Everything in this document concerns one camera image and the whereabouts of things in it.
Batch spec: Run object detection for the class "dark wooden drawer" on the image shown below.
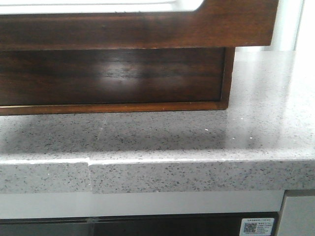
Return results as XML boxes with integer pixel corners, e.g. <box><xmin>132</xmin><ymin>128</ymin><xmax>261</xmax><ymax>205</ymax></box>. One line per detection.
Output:
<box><xmin>0</xmin><ymin>0</ymin><xmax>278</xmax><ymax>106</ymax></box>

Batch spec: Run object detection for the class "dark wooden drawer cabinet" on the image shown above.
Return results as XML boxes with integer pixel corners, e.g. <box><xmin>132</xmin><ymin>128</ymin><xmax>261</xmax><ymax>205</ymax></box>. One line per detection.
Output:
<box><xmin>0</xmin><ymin>48</ymin><xmax>235</xmax><ymax>116</ymax></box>

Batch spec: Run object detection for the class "white QR code label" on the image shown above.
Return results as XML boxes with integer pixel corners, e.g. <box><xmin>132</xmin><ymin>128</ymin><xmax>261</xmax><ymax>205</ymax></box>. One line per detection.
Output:
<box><xmin>239</xmin><ymin>218</ymin><xmax>275</xmax><ymax>236</ymax></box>

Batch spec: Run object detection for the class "white cabinet door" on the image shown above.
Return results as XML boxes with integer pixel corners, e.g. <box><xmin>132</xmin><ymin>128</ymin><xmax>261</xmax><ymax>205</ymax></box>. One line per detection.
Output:
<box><xmin>277</xmin><ymin>190</ymin><xmax>315</xmax><ymax>236</ymax></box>

